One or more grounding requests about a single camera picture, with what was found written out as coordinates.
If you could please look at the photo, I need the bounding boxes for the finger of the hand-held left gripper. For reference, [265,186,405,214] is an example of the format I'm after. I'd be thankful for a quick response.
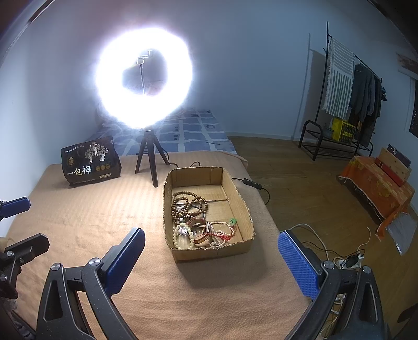
[0,233,50,300]
[0,197,32,219]

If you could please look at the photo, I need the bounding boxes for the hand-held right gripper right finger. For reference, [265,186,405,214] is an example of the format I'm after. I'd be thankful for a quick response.
[277,230,392,340]

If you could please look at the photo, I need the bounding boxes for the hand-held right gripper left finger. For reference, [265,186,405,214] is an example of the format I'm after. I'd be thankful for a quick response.
[35,227,146,340]

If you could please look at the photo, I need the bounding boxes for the pale yellow bead bracelet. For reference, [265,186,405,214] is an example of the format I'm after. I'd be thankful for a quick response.
[172,222,197,249]

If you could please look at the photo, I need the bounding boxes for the green jade pendant red cord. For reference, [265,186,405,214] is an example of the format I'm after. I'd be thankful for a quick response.
[204,217,239,244]

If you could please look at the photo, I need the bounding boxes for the brown wooden bead necklace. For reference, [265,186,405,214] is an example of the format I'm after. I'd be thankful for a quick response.
[171,191,209,227]

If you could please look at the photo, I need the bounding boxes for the brown strap wristwatch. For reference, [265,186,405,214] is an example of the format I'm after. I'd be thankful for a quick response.
[185,218,210,246]

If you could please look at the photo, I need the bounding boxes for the cardboard box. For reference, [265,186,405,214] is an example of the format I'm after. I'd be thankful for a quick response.
[162,166,256,263]

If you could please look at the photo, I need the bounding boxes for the white power strip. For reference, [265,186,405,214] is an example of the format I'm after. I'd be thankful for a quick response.
[333,251,365,271]

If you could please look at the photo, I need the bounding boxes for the black snack bag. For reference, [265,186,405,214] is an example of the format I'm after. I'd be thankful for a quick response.
[60,135,122,188]

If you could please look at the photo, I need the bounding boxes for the orange floral cloth table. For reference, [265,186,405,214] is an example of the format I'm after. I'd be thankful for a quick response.
[339,155,416,241]

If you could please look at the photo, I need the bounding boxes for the silver plastic bag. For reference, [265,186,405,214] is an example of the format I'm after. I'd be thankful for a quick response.
[385,212,418,256]

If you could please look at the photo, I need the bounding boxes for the black tripod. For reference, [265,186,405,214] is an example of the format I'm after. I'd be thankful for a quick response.
[135,126,171,188]

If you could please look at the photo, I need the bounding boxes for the black metal clothes rack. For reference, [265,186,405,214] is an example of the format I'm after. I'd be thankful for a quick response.
[298,21,383,161]

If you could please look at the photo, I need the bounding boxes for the red box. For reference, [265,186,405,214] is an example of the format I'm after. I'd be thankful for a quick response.
[375,158,408,188]

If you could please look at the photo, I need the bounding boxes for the wooden board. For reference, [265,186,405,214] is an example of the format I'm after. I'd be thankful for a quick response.
[375,147,412,189]

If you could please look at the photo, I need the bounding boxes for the yellow crate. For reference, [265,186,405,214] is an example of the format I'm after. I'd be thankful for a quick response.
[331,117,358,145]

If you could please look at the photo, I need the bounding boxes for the blue patterned bedsheet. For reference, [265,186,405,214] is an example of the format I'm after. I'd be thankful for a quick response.
[98,107,237,156]

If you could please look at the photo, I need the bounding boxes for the dark hanging clothes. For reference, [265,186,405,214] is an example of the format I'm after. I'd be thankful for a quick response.
[347,63,388,148]

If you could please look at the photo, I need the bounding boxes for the striped towel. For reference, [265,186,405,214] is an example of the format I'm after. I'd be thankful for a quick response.
[320,37,356,117]

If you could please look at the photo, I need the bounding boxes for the pearl necklace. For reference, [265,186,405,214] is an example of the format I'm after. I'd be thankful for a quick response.
[205,220,236,248]

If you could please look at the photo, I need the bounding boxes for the black cable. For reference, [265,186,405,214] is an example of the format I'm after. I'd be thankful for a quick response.
[163,160,270,206]

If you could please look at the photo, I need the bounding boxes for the bright ring light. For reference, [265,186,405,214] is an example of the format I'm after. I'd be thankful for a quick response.
[92,20,199,130]

